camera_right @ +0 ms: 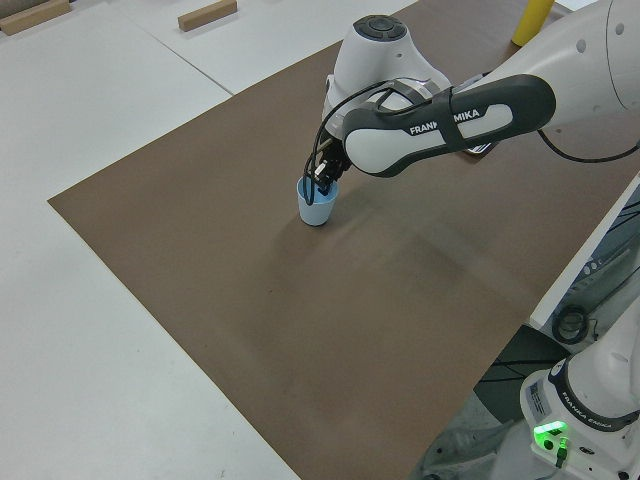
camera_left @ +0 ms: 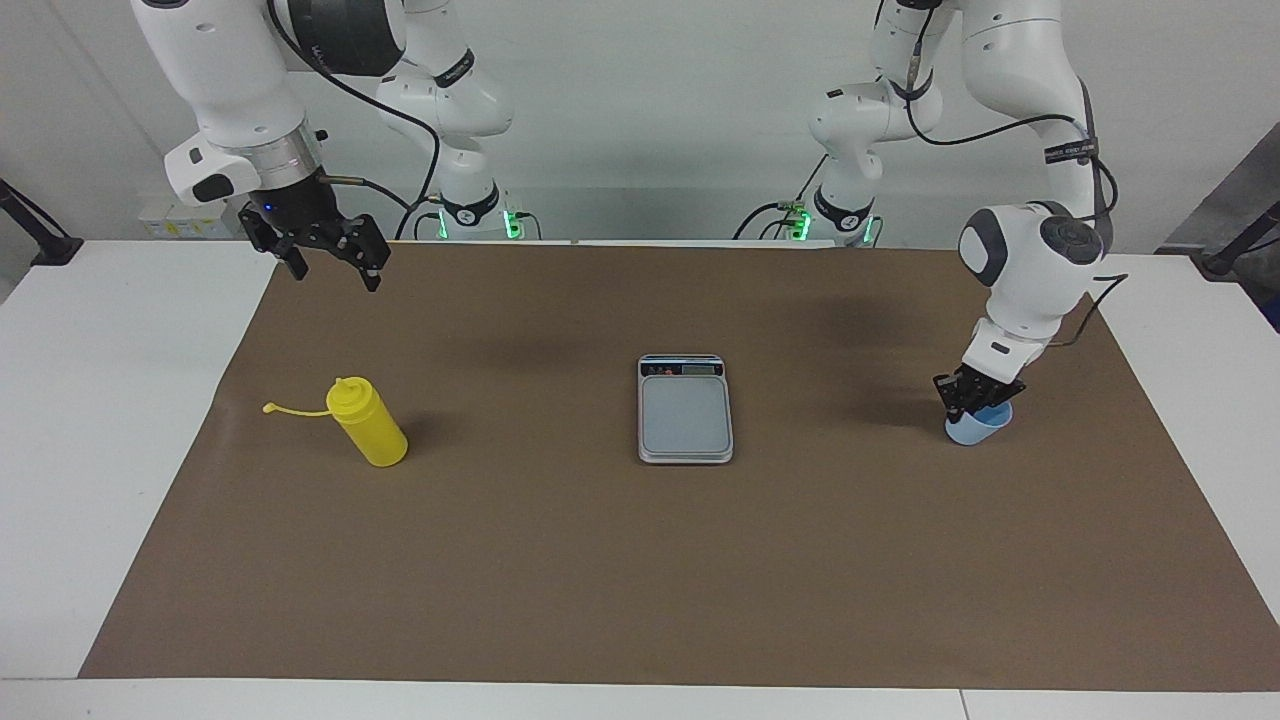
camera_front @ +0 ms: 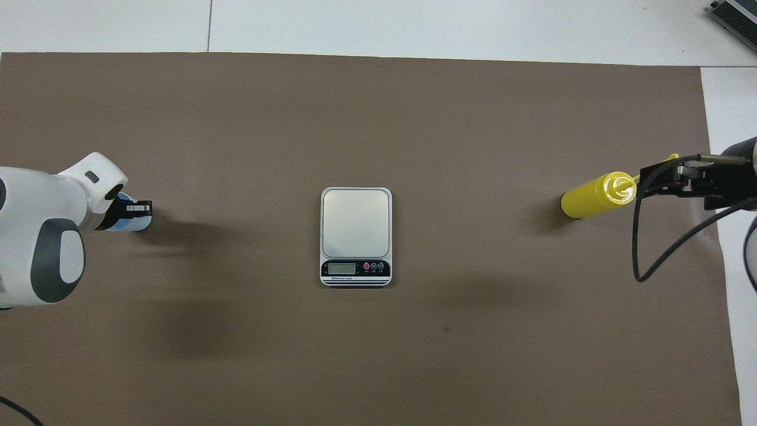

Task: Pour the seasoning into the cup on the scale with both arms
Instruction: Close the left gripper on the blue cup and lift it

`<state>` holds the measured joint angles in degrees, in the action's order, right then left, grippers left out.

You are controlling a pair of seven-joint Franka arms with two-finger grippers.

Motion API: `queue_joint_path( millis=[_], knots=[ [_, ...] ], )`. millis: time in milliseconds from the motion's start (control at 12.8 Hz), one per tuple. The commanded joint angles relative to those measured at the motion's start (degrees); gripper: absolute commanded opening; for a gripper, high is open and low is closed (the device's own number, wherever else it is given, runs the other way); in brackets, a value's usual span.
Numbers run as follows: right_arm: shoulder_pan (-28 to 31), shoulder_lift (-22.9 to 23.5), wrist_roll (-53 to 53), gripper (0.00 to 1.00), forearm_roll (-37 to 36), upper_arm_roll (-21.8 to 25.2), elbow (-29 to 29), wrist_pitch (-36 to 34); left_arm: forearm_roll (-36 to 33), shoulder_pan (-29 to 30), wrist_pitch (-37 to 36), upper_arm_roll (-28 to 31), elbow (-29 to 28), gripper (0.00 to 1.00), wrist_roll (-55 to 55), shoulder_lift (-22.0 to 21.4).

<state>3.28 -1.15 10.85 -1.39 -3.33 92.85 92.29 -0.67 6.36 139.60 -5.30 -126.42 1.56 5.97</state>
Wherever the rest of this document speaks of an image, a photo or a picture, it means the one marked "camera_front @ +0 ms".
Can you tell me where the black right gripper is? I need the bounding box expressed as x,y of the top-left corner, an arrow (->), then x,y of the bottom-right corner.
639,157 -> 757,211

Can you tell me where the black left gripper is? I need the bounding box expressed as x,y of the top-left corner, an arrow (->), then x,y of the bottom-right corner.
96,199 -> 153,232

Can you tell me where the light blue plastic cup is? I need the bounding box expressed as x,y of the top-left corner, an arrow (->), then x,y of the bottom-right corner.
106,191 -> 153,233

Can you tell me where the yellow squeeze bottle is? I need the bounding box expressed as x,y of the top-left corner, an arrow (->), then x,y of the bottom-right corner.
561,153 -> 680,220

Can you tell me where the silver digital kitchen scale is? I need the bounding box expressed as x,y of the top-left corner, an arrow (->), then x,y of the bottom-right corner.
320,187 -> 393,288

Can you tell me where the grey ribbed metal device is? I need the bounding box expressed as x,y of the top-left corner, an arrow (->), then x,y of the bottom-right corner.
710,0 -> 757,39

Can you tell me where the brown paper table mat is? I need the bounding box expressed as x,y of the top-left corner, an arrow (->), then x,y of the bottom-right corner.
0,52 -> 743,426

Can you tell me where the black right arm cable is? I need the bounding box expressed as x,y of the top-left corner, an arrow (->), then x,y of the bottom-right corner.
632,154 -> 757,283

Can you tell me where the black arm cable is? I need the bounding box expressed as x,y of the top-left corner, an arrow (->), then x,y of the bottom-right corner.
632,154 -> 757,283
0,395 -> 44,426

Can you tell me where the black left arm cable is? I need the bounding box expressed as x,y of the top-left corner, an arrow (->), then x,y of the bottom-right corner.
0,395 -> 44,426

